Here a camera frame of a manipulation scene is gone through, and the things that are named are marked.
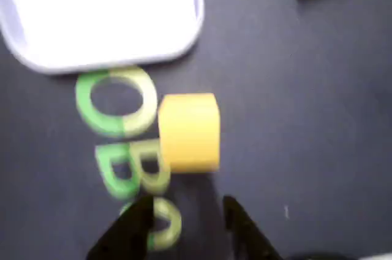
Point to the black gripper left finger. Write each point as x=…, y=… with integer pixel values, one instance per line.
x=125, y=235

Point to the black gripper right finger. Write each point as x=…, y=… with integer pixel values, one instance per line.
x=245, y=235

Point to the yellow foam block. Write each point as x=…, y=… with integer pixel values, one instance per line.
x=190, y=134

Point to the white plastic tray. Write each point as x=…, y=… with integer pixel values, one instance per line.
x=101, y=14

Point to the dark mat with printed letters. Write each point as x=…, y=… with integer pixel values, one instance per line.
x=291, y=119

